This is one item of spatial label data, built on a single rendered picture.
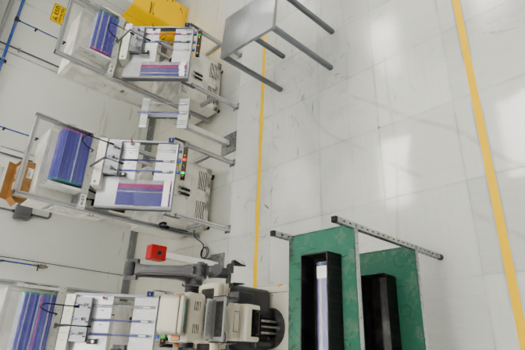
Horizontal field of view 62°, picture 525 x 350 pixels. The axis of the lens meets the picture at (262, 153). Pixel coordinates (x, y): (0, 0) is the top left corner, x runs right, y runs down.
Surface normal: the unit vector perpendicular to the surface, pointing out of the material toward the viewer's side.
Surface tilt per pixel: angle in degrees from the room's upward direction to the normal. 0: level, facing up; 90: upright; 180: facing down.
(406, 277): 0
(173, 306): 42
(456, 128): 0
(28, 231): 90
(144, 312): 47
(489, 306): 0
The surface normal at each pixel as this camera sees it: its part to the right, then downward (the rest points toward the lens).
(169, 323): -0.07, -0.42
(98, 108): 0.69, -0.29
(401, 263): -0.72, -0.32
